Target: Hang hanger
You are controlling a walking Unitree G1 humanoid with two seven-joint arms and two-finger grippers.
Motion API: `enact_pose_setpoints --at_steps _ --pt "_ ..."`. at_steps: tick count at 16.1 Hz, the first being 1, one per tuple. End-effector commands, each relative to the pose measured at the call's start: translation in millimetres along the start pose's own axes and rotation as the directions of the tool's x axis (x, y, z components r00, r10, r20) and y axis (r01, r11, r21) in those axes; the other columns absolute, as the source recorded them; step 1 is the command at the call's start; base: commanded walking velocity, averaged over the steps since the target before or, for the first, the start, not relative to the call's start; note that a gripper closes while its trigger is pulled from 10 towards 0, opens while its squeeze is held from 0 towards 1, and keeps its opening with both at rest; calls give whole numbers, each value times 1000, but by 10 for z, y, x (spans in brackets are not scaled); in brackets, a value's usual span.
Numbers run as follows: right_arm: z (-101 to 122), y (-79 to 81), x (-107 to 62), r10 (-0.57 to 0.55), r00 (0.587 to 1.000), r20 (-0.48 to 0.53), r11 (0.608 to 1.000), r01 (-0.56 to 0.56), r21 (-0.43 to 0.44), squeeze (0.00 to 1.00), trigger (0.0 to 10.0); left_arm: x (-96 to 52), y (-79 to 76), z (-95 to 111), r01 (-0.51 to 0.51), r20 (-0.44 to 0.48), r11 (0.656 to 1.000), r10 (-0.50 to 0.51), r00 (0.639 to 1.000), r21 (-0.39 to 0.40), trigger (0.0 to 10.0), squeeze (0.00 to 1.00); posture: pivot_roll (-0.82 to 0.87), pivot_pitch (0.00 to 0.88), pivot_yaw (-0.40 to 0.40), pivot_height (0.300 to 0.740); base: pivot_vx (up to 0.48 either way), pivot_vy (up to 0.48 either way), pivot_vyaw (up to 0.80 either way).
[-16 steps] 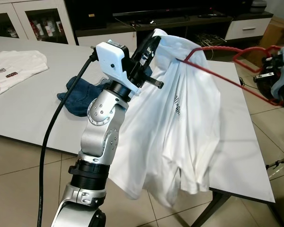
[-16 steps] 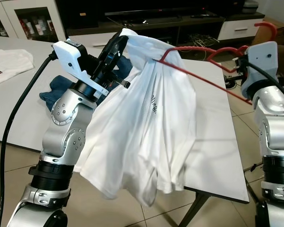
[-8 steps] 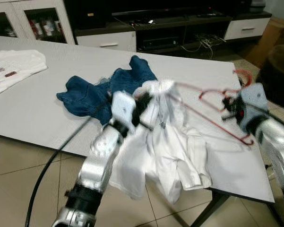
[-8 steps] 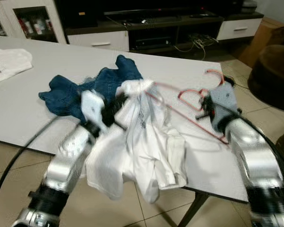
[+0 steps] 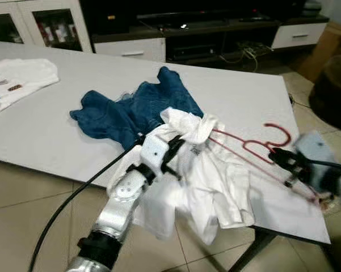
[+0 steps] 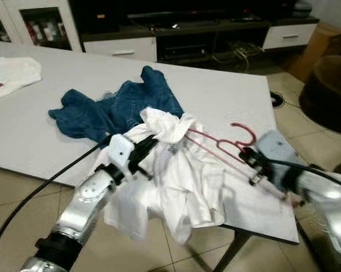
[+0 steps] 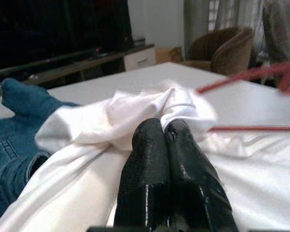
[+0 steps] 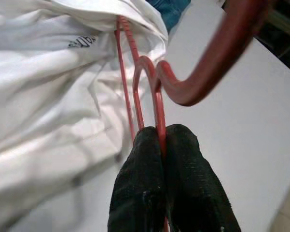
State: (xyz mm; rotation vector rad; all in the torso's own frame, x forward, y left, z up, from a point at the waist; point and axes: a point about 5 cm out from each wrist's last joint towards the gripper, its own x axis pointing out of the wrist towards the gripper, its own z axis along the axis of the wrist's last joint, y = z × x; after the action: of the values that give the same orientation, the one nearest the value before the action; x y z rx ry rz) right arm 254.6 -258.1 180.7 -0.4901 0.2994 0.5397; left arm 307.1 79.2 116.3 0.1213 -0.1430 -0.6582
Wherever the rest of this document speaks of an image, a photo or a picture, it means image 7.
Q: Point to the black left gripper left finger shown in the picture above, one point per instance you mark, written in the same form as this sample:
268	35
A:
144	174

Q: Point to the small white drawer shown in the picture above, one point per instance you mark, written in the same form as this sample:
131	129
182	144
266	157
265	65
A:
140	60

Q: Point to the brown cardboard box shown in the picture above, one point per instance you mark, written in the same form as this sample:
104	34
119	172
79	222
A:
166	54

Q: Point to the red plastic clothes hanger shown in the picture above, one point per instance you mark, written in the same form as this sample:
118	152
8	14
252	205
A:
255	128

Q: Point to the black television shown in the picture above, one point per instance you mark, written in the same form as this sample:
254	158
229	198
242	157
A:
50	24

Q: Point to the white printed t-shirt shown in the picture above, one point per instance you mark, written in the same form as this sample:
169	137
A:
74	193

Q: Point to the blue denim shorts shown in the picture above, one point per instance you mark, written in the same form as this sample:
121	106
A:
14	145

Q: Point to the dark tv stand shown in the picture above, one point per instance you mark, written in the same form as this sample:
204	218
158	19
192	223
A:
62	68

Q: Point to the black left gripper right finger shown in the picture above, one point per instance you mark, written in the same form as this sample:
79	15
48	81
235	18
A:
193	183

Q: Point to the light sheer curtain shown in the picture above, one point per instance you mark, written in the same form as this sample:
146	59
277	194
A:
231	14

